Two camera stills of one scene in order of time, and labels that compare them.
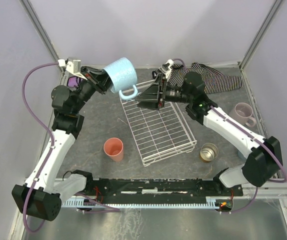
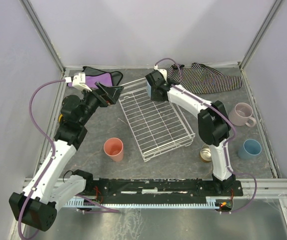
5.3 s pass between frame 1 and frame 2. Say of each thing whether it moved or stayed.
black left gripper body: moved
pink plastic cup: stayed
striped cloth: stayed
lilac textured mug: stayed
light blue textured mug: moved
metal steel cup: stayed
